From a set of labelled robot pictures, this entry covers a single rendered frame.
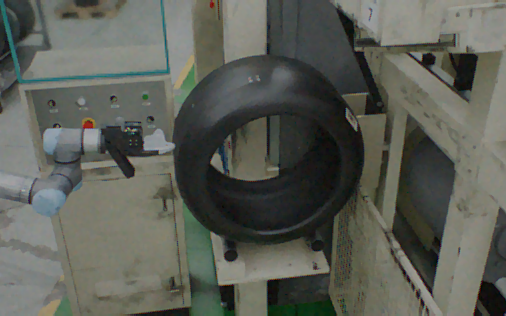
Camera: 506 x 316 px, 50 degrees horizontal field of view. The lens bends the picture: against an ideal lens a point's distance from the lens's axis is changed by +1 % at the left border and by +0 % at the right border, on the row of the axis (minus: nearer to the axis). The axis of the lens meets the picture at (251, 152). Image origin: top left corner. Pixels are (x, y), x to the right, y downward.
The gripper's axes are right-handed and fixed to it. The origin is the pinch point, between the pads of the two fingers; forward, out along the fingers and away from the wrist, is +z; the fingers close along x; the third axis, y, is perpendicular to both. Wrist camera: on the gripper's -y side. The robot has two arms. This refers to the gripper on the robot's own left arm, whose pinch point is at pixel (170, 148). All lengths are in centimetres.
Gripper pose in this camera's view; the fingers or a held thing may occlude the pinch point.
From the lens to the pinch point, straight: 164.3
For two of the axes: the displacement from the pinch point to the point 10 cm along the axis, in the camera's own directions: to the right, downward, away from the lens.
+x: -1.6, -4.8, 8.7
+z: 9.8, 0.0, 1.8
